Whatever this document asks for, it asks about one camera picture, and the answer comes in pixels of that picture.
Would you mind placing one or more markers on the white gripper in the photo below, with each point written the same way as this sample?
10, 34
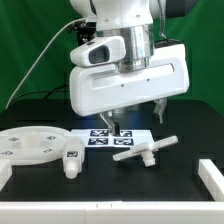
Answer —
103, 88

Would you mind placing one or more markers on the white cross-shaped table base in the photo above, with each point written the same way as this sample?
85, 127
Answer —
146, 150

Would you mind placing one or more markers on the white round table top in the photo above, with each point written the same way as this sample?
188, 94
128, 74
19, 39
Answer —
32, 145

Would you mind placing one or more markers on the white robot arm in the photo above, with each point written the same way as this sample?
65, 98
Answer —
145, 51

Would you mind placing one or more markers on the white fiducial marker sheet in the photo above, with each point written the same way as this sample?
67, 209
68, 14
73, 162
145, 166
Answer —
102, 138

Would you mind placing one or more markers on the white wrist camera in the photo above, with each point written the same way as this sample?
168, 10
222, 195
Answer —
100, 50

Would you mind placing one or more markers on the white fence frame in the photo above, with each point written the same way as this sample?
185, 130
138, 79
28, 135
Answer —
118, 212

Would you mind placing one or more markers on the black camera stand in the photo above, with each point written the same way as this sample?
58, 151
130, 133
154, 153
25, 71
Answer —
85, 31

